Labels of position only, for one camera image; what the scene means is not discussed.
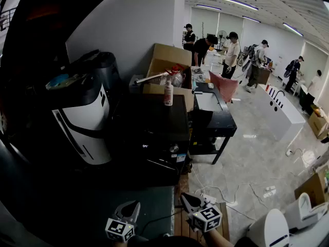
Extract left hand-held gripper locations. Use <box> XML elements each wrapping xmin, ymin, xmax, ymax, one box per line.
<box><xmin>105</xmin><ymin>201</ymin><xmax>141</xmax><ymax>243</ymax></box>

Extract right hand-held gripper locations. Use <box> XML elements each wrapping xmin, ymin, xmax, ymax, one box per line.
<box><xmin>180</xmin><ymin>192</ymin><xmax>223</xmax><ymax>233</ymax></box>

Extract person's right forearm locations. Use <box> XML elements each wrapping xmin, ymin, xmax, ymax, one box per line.
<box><xmin>203</xmin><ymin>229</ymin><xmax>231</xmax><ymax>247</ymax></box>

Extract wooden slat pallet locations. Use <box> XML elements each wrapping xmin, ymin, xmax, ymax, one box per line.
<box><xmin>174</xmin><ymin>173</ymin><xmax>230</xmax><ymax>244</ymax></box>

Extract dark green platform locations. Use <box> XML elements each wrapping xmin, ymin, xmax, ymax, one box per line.
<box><xmin>64</xmin><ymin>185</ymin><xmax>176</xmax><ymax>241</ymax></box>

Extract person's black shirt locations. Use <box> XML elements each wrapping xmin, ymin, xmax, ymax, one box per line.
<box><xmin>133</xmin><ymin>235</ymin><xmax>206</xmax><ymax>247</ymax></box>

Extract large white toilet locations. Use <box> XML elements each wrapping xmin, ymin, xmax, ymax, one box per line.
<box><xmin>246</xmin><ymin>208</ymin><xmax>290</xmax><ymax>247</ymax></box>

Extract black marble sink table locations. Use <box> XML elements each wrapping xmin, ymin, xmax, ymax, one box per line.
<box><xmin>189</xmin><ymin>82</ymin><xmax>237</xmax><ymax>165</ymax></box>

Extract white sink basin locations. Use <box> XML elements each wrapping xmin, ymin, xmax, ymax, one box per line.
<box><xmin>194</xmin><ymin>91</ymin><xmax>224</xmax><ymax>112</ymax></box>

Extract white and black rounded appliance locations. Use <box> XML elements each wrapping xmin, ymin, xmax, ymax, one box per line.
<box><xmin>45</xmin><ymin>69</ymin><xmax>114</xmax><ymax>166</ymax></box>

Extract small white toilet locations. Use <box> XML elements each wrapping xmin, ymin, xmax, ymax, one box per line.
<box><xmin>284</xmin><ymin>192</ymin><xmax>328</xmax><ymax>230</ymax></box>

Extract white bottle with pink label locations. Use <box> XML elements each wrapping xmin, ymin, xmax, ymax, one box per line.
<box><xmin>163</xmin><ymin>82</ymin><xmax>174</xmax><ymax>107</ymax></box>

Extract brown cardboard box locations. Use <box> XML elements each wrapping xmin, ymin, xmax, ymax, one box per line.
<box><xmin>294</xmin><ymin>172</ymin><xmax>329</xmax><ymax>208</ymax></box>

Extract white bathtub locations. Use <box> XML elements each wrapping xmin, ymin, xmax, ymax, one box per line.
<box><xmin>258</xmin><ymin>83</ymin><xmax>306</xmax><ymax>142</ymax></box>

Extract pink chair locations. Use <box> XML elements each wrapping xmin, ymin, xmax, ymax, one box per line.
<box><xmin>208</xmin><ymin>70</ymin><xmax>239</xmax><ymax>104</ymax></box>

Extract clear plastic jug red cap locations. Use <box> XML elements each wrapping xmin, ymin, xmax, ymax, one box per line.
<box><xmin>164</xmin><ymin>63</ymin><xmax>186</xmax><ymax>89</ymax></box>

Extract white display platform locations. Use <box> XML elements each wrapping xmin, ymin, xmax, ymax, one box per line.
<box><xmin>287</xmin><ymin>215</ymin><xmax>329</xmax><ymax>247</ymax></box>

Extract crumpled plastic packaging pile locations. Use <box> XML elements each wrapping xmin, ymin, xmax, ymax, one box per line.
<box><xmin>191</xmin><ymin>65</ymin><xmax>207</xmax><ymax>83</ymax></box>

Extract silver metal pipe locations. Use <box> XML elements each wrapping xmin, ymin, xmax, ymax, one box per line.
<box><xmin>134</xmin><ymin>72</ymin><xmax>170</xmax><ymax>85</ymax></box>

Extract brown wooden cabinet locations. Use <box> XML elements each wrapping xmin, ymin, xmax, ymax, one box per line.
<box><xmin>257</xmin><ymin>67</ymin><xmax>272</xmax><ymax>85</ymax></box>

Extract cardboard box with yellow contents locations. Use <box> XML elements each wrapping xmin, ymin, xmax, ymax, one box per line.
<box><xmin>307</xmin><ymin>104</ymin><xmax>329</xmax><ymax>140</ymax></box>

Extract dark grey rounded appliance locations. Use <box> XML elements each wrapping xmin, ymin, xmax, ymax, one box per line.
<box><xmin>69</xmin><ymin>50</ymin><xmax>123</xmax><ymax>92</ymax></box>

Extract blue packet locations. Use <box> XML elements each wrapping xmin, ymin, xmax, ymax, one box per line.
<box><xmin>45</xmin><ymin>72</ymin><xmax>88</xmax><ymax>90</ymax></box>

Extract large open cardboard box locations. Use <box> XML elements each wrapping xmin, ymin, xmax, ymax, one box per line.
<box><xmin>142</xmin><ymin>43</ymin><xmax>195</xmax><ymax>113</ymax></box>

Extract standing fan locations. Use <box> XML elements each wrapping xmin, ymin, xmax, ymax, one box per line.
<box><xmin>216</xmin><ymin>29</ymin><xmax>227</xmax><ymax>51</ymax></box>

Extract black cable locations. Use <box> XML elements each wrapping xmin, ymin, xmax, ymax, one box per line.
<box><xmin>138</xmin><ymin>211</ymin><xmax>184</xmax><ymax>238</ymax></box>

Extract white floor cable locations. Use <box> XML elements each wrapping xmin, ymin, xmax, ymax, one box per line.
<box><xmin>191</xmin><ymin>167</ymin><xmax>269</xmax><ymax>221</ymax></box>

